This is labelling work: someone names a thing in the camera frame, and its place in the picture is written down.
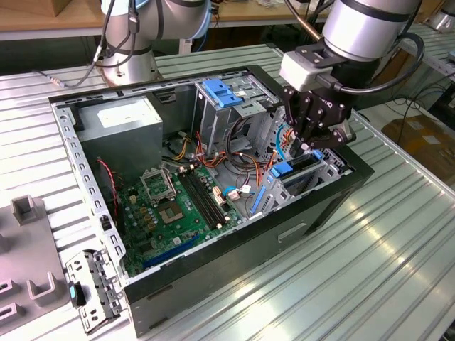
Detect orange red wire bundle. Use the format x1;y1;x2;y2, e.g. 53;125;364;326
194;131;277;188

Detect blue plastic drive latch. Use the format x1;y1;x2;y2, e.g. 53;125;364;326
201;78;245;109

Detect thin locking lever wire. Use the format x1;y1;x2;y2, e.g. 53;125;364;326
161;165;178;200

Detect black RAM slot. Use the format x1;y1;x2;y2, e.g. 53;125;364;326
178;172;216;230
183;170;220;228
187;169;225;227
191;168;229;224

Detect black latch with blue tab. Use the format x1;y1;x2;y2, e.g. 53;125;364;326
67;280;88;308

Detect orange red power wire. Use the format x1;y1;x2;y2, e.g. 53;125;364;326
282;127;296;150

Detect long wooden desk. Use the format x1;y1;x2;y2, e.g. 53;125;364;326
0;0;331;42

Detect white connector with thin wires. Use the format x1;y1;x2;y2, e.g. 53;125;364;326
225;184;257;203

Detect CPU socket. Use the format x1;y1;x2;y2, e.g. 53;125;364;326
156;200;186;227

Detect brown cardboard box on floor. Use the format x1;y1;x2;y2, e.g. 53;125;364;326
382;113;455;178

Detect grey metal disk bay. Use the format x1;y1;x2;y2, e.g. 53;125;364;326
245;148;348;220

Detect yellow black wire bundle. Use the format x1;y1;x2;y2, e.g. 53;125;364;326
173;136;191;161

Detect black cable bundle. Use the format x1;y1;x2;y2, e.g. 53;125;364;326
229;119;257;168

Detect red black fan wire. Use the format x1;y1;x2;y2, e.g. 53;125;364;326
96;158;120;217

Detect blue data wire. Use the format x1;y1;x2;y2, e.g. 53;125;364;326
275;123;296;163

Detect grey power supply unit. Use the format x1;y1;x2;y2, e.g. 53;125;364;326
73;95;164;182

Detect black camera cable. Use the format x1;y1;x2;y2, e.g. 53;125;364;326
316;31;427;95

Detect green motherboard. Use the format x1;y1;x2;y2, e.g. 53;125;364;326
115;163;246;280

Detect metal socket cover frame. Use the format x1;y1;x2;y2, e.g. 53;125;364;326
139;166;178;205

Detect grey metal drive cage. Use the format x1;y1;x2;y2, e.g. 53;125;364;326
191;76;282;157

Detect brown cardboard box on desk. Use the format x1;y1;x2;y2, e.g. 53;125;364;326
14;0;67;18

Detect black case fan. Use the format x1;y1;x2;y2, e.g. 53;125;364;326
95;161;127;235

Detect blue expansion slot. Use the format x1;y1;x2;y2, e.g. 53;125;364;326
141;236;200;271

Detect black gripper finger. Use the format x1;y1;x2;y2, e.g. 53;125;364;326
301;97;358;152
283;86;311;156

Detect grey parts rack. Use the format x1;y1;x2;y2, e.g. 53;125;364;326
0;193;70;328

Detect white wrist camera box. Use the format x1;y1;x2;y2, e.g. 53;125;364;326
279;49;333;92

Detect black robot cable with connector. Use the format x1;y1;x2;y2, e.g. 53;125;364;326
33;0;141;90

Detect metal expansion slot bracket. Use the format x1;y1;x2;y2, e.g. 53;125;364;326
65;248;127;335

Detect black open PC case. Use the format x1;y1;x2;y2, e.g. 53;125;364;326
48;63;376;338

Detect white metal slat side table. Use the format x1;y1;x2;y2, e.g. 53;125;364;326
355;24;455;104

